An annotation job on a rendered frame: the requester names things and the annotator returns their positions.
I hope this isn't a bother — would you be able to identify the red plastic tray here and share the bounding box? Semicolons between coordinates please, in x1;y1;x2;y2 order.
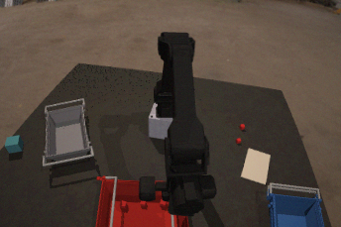
95;175;189;227

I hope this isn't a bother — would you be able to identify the small teal block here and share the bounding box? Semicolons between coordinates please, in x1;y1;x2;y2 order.
5;135;24;154

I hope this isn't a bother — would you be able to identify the beige flat square panel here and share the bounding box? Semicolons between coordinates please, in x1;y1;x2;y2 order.
240;148;271;185

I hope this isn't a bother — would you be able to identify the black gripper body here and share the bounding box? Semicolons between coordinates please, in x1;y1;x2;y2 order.
139;175;217;201

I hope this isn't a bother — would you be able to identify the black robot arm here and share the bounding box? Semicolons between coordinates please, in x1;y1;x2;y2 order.
154;32;210;216

